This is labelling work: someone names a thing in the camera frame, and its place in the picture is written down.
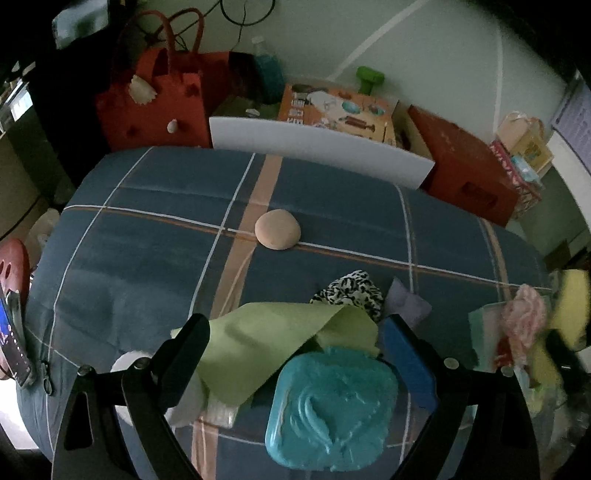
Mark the red plastic stool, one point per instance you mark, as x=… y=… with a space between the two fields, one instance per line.
x=14 y=263

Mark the zebra print scrunchie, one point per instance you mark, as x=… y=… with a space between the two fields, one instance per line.
x=351 y=290

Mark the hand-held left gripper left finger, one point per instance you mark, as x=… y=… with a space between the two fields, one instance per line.
x=184 y=364

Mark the clear plastic bin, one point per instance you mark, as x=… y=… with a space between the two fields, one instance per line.
x=482 y=327

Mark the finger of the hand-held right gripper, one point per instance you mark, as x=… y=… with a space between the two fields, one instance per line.
x=561 y=350

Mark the yellow sponge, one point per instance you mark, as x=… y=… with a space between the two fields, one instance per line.
x=572 y=300

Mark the pink white fluffy scrunchie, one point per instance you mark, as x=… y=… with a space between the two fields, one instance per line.
x=524 y=314

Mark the red felt bag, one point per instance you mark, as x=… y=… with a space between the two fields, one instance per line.
x=157 y=110

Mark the beige round puff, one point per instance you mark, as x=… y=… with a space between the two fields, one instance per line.
x=277 y=229

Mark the lavender cloth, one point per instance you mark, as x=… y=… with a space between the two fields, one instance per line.
x=408 y=302

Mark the green dumbbell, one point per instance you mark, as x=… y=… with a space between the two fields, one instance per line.
x=369 y=78

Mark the white drawer organizer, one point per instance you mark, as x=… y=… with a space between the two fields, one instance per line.
x=575 y=110

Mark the white bed board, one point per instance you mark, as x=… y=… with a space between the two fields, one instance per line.
x=318 y=147

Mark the white desk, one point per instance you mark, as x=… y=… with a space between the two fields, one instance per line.
x=570 y=159

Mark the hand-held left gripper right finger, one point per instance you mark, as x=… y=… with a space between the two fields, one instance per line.
x=408 y=364

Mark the white cup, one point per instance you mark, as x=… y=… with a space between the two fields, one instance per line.
x=187 y=406

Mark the light green cloth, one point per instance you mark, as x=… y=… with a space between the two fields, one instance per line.
x=277 y=341

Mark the teal tissue pack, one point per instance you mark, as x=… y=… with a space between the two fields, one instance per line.
x=332 y=410

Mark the red cardboard box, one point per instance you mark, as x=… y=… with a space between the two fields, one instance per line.
x=466 y=170

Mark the black smartphone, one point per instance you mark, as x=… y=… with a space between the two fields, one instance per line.
x=14 y=341

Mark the lit screen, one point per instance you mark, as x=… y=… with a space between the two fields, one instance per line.
x=81 y=23

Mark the orange toy box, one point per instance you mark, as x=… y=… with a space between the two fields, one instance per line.
x=332 y=108

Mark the blue plastic bottle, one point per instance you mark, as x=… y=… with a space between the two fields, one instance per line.
x=268 y=74

